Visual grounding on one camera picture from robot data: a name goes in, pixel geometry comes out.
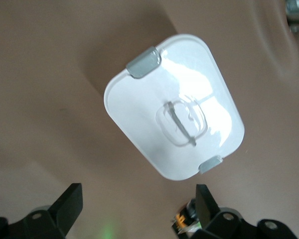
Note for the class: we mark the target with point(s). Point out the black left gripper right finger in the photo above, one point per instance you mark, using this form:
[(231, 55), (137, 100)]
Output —
[(214, 221)]

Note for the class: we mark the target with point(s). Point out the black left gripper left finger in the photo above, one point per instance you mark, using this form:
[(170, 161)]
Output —
[(62, 214)]

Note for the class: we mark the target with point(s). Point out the white lidded storage box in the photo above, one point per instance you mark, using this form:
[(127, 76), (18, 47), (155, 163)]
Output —
[(149, 124)]

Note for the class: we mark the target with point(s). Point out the brown table mat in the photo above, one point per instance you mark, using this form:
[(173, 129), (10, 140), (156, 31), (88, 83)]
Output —
[(40, 99)]

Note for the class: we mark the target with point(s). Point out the aluminium camera stand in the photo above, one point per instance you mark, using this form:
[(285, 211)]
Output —
[(297, 12)]

